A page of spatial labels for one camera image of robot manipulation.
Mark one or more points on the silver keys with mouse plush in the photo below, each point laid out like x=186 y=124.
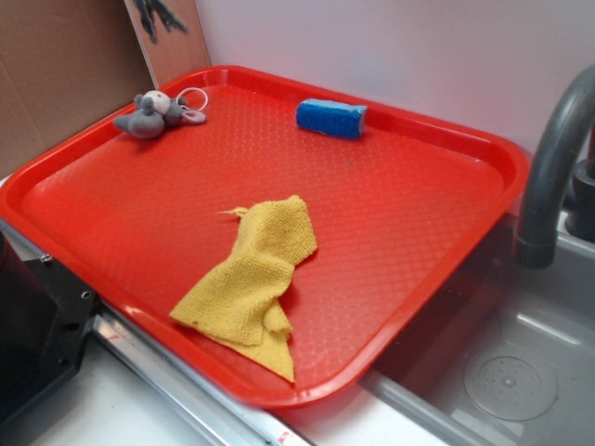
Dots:
x=155 y=112

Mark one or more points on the yellow microfiber cloth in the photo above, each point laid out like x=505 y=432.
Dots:
x=237 y=302

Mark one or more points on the blue sponge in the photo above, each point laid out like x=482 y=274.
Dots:
x=331 y=118

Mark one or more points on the red plastic tray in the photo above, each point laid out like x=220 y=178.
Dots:
x=394 y=212

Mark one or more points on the grey sink basin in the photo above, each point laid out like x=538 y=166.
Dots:
x=501 y=354

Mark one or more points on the brown cardboard panel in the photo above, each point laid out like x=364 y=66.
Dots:
x=67 y=64

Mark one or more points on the dark grey faucet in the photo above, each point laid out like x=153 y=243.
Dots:
x=561 y=178

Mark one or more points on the aluminium rail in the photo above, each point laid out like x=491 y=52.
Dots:
x=130 y=391

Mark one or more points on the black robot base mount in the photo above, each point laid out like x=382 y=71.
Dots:
x=47 y=313

